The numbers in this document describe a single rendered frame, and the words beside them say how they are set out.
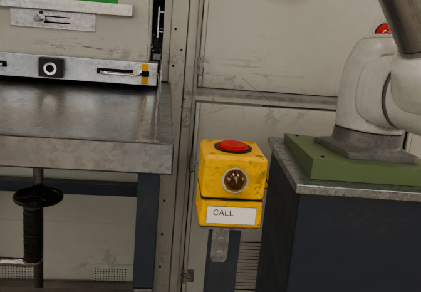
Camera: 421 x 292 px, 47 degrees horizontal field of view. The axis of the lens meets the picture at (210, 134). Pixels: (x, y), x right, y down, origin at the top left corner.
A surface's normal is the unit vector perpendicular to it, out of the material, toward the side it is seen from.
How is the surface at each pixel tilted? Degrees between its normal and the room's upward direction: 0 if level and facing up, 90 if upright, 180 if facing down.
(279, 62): 91
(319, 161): 90
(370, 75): 76
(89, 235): 90
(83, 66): 90
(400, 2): 120
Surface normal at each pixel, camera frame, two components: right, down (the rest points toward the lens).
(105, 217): 0.09, 0.26
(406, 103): -0.83, 0.52
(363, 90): -0.88, -0.01
